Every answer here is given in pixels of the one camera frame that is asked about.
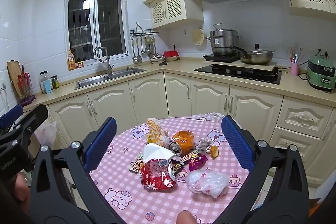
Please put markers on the steel double sink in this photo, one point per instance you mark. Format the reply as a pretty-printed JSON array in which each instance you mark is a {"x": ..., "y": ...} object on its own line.
[{"x": 118, "y": 74}]

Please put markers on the black induction cooker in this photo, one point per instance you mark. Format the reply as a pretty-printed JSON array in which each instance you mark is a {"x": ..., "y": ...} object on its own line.
[{"x": 218, "y": 58}]

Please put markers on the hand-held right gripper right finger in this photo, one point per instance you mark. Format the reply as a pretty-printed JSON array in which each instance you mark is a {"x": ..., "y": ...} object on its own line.
[{"x": 237, "y": 145}]

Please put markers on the red knife rack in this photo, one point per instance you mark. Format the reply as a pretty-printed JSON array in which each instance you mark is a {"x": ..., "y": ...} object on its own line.
[{"x": 25, "y": 82}]

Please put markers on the red white bar wrapper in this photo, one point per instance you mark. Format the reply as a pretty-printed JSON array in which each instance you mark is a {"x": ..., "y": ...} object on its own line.
[{"x": 189, "y": 156}]

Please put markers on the cream arched carved drawer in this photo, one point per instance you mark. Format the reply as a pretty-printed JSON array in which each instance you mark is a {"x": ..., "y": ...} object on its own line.
[{"x": 304, "y": 116}]

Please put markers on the small yellow box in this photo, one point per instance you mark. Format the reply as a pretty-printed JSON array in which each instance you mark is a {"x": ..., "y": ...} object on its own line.
[{"x": 79, "y": 65}]

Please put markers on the crushed drink can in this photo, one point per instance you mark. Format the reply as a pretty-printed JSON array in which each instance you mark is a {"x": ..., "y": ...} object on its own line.
[{"x": 175, "y": 148}]

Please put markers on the wooden cutting board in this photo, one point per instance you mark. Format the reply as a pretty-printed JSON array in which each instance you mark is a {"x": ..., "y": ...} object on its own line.
[{"x": 14, "y": 74}]

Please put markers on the cream plain carved drawer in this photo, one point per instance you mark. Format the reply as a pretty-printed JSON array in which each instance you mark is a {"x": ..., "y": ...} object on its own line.
[{"x": 294, "y": 144}]

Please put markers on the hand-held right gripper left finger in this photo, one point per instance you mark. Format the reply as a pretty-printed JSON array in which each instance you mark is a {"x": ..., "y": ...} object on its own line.
[{"x": 101, "y": 145}]

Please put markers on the stack of bowls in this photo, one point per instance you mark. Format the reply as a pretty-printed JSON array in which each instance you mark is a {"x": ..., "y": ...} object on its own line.
[{"x": 157, "y": 58}]

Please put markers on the green kitchen appliance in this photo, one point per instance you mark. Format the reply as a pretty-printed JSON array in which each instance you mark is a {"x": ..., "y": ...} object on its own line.
[{"x": 321, "y": 74}]

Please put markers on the steel steamer pot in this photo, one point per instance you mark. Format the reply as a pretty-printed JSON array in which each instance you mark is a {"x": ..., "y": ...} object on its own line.
[{"x": 223, "y": 40}]

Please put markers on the red bowl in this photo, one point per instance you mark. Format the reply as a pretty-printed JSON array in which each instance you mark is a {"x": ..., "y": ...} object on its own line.
[{"x": 171, "y": 55}]

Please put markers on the steel ladle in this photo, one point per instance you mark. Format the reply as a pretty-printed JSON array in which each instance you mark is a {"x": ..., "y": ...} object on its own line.
[{"x": 142, "y": 49}]

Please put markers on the black gas stove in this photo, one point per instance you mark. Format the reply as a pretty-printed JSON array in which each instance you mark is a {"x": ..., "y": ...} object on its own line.
[{"x": 236, "y": 77}]

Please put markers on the person's right hand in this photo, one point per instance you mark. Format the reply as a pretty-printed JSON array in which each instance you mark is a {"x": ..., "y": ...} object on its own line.
[{"x": 186, "y": 217}]

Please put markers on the yellow snack packet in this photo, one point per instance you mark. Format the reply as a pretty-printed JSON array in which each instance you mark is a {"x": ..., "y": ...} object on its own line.
[{"x": 155, "y": 130}]

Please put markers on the steel tongs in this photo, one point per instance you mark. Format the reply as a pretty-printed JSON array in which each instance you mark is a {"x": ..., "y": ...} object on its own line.
[{"x": 139, "y": 27}]

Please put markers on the kitchen window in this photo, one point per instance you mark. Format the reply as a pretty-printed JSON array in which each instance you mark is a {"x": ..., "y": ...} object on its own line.
[{"x": 107, "y": 16}]

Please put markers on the clear glass jar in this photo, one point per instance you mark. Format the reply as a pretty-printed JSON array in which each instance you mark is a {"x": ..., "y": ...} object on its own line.
[{"x": 44, "y": 76}]

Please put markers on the grey tissue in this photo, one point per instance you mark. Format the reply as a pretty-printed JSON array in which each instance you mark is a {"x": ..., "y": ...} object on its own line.
[{"x": 204, "y": 144}]

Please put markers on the yellow round colander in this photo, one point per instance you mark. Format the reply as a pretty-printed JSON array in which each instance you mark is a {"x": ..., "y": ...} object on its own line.
[{"x": 198, "y": 36}]

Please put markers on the steel frying pan with lid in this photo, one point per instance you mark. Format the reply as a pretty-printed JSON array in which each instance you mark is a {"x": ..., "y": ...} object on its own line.
[{"x": 258, "y": 56}]

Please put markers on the white paper wrapper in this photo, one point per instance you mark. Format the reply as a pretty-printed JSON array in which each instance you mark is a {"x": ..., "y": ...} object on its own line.
[{"x": 156, "y": 151}]

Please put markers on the steel kitchen faucet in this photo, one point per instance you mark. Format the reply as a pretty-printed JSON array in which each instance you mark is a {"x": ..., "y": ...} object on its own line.
[{"x": 109, "y": 66}]

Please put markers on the red snack bag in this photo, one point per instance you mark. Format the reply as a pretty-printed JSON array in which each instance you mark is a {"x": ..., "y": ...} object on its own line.
[{"x": 156, "y": 174}]

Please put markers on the dark foil wrapper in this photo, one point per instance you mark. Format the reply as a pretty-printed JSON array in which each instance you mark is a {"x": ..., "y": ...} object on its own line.
[{"x": 176, "y": 166}]

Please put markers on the small cream lattice cabinet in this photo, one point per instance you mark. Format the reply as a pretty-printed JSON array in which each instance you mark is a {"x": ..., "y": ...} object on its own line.
[{"x": 170, "y": 6}]

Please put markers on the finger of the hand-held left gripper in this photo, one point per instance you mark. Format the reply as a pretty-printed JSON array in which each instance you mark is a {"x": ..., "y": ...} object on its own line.
[
  {"x": 35, "y": 117},
  {"x": 10, "y": 115}
]

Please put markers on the small dark bottle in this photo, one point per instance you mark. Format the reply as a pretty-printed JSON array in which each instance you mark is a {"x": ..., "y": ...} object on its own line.
[{"x": 55, "y": 82}]

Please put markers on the translucent plastic bag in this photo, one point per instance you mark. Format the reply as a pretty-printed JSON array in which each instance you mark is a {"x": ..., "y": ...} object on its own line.
[{"x": 47, "y": 132}]

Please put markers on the clear plastic wrapper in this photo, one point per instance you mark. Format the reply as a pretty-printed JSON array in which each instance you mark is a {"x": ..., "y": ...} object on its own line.
[{"x": 166, "y": 139}]

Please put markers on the orange food packet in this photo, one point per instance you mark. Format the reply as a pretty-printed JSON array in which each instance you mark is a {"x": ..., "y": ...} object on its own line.
[{"x": 71, "y": 61}]

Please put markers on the brown striped wrapper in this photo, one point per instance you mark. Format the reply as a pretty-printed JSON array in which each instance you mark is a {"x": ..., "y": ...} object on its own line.
[{"x": 136, "y": 165}]

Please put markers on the pink checked tablecloth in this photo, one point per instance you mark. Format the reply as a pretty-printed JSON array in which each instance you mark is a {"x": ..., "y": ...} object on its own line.
[{"x": 136, "y": 200}]

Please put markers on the steel skimmer spoon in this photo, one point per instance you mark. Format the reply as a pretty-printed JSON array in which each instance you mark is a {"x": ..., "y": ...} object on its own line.
[{"x": 148, "y": 49}]

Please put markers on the cream lower kitchen cabinets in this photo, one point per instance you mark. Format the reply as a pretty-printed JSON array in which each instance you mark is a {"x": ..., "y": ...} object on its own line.
[{"x": 147, "y": 98}]

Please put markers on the purple snack wrapper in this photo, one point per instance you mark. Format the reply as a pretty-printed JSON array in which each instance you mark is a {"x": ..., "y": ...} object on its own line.
[{"x": 197, "y": 162}]

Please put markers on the white plastic bag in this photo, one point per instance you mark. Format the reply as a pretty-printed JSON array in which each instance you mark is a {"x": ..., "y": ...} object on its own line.
[{"x": 207, "y": 182}]

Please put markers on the person's left hand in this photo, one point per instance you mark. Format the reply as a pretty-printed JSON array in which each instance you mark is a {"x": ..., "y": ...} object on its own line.
[{"x": 19, "y": 192}]

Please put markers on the orange plastic bag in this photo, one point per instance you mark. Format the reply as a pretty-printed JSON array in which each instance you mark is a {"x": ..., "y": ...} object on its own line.
[{"x": 185, "y": 138}]

